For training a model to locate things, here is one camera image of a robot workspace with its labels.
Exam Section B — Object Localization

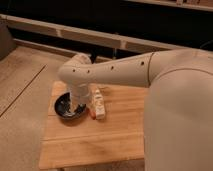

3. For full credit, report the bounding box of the black ceramic bowl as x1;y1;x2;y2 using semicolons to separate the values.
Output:
54;92;86;120

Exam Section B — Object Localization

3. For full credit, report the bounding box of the white shelf rail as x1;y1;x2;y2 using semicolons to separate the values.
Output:
0;14;190;53

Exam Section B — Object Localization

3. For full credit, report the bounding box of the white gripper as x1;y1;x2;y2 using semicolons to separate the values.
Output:
69;84;91;113

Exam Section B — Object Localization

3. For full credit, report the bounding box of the white bottle with label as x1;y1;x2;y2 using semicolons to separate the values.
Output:
93;89;106;120

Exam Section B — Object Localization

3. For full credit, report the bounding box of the orange marker pen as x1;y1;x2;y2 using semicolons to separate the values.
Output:
89;109;96;120

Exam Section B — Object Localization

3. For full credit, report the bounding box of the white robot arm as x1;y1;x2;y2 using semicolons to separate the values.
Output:
59;49;213;171

